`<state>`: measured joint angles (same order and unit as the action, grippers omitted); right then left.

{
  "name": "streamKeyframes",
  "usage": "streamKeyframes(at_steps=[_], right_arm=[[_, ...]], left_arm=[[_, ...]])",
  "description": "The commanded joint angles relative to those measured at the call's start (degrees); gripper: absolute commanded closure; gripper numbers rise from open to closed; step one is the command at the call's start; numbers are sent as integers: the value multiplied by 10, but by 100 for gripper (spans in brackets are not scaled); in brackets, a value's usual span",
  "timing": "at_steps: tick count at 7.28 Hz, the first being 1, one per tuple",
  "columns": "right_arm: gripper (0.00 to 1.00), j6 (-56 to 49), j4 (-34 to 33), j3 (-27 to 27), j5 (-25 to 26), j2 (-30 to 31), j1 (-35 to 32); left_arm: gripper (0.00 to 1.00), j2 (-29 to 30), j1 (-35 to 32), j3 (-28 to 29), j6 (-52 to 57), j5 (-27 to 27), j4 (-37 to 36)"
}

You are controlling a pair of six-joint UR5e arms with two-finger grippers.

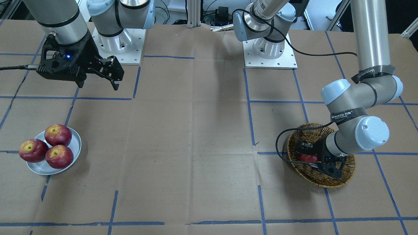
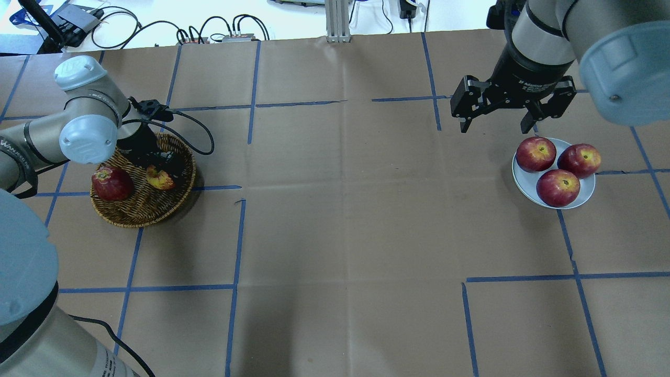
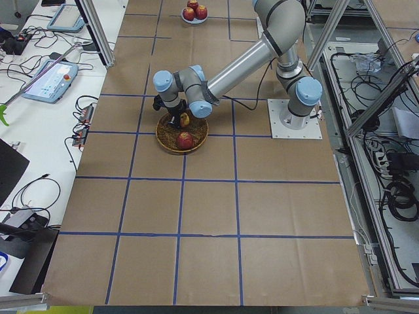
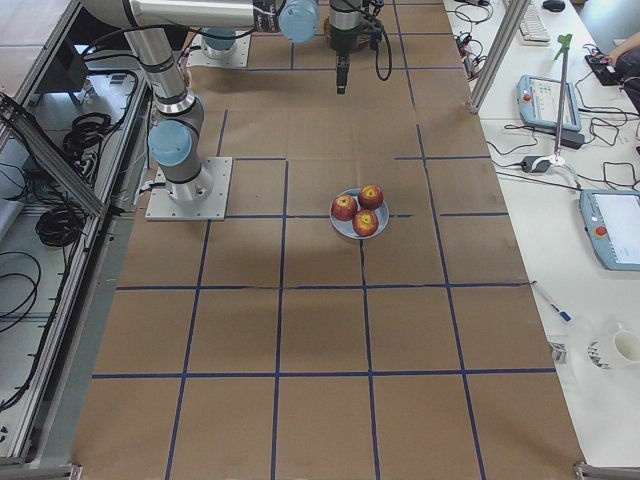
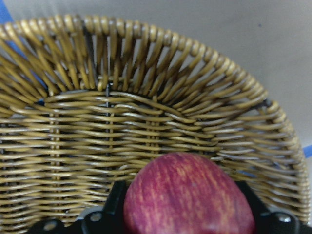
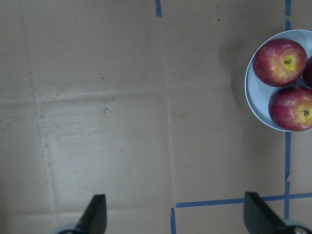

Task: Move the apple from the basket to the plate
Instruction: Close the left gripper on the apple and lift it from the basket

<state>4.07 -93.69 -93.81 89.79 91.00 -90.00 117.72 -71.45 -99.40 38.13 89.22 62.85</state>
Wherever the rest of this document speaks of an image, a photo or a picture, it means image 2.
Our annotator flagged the red apple in basket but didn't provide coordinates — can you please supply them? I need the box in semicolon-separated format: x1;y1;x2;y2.
92;165;135;201

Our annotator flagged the light blue plate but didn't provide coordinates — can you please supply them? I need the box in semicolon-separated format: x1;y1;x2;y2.
512;136;601;209

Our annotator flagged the wicker basket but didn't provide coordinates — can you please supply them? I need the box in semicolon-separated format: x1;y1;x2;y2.
90;133;198;228

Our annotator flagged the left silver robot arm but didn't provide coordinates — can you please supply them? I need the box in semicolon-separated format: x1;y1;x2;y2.
2;165;203;376

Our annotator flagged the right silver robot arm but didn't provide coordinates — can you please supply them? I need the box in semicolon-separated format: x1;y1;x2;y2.
450;1;669;134

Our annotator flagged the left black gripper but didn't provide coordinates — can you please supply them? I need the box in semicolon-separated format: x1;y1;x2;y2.
116;123;181;170

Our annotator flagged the red apple on plate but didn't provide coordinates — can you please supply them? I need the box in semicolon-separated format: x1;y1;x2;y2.
535;169;581;207
557;143;601;179
516;137;557;173

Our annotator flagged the black grey hub box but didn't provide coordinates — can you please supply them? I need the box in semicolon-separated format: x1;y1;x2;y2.
51;3;104;47

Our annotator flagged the yellow red apple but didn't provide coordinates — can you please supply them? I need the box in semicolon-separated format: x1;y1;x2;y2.
144;165;176;191

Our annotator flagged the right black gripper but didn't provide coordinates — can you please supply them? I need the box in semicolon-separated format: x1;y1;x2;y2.
450;45;577;134

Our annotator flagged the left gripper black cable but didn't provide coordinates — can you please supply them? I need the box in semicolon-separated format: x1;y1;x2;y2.
120;107;215;156

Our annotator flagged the black power adapter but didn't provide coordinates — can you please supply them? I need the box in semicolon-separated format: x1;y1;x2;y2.
399;0;418;19

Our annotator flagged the aluminium frame post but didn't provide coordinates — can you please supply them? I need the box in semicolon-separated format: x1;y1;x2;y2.
325;0;351;43

